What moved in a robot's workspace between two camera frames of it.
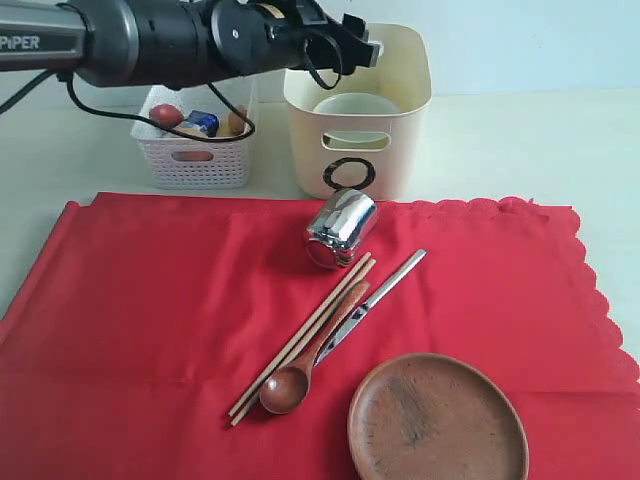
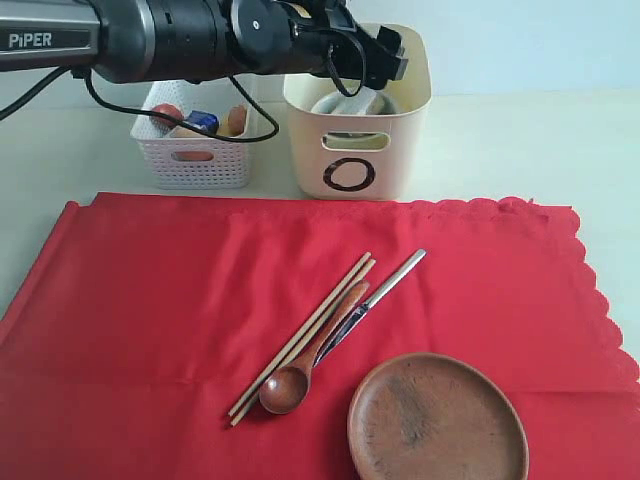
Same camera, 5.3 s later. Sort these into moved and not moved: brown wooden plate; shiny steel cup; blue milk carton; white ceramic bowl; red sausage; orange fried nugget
Moved: shiny steel cup; white ceramic bowl
Not moved: blue milk carton; orange fried nugget; brown wooden plate; red sausage
